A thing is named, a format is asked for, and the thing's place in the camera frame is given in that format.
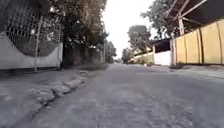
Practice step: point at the broken concrete sidewalk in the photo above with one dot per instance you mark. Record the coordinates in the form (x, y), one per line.
(30, 90)

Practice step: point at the roof canopy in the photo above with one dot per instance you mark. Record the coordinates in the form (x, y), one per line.
(193, 11)

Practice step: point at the grey asphalt road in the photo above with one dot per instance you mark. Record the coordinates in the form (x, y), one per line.
(133, 96)

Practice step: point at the yellow panel wall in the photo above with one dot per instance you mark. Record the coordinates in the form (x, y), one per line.
(203, 45)

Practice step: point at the pale concrete verge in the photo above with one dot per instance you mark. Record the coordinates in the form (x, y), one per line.
(200, 70)

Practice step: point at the row of dark trees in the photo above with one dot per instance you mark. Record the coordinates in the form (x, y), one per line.
(83, 30)

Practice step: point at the white wall with mesh fence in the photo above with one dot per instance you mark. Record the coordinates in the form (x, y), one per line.
(23, 43)

